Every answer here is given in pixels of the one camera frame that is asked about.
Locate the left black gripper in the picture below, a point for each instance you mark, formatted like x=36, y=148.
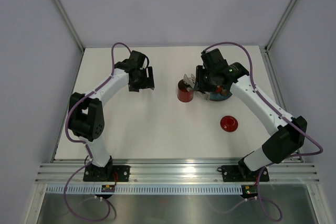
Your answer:
x=147, y=82

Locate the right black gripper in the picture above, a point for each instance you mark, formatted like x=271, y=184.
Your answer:
x=199, y=85

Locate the metal tongs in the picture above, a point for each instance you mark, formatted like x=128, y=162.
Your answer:
x=190, y=82

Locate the red metal can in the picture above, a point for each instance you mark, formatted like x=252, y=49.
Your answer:
x=185, y=92

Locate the dark green eggplant piece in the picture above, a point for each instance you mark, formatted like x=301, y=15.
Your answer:
x=224, y=92

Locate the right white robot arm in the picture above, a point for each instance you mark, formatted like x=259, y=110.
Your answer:
x=286, y=132

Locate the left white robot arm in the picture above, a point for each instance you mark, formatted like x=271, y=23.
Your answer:
x=85, y=121

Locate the blue ceramic plate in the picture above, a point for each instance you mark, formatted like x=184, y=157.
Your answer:
x=216, y=96

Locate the red can lid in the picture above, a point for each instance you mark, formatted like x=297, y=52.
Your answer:
x=229, y=123

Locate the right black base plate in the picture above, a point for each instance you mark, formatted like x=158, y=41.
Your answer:
x=231, y=173

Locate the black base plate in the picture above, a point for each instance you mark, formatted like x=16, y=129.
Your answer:
x=231, y=173
x=119, y=173

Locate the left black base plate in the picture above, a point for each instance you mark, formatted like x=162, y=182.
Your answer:
x=119, y=173

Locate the white slotted cable duct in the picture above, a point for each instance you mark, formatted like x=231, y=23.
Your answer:
x=146, y=189

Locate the aluminium mounting rail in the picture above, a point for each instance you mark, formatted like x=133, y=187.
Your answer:
x=177, y=171

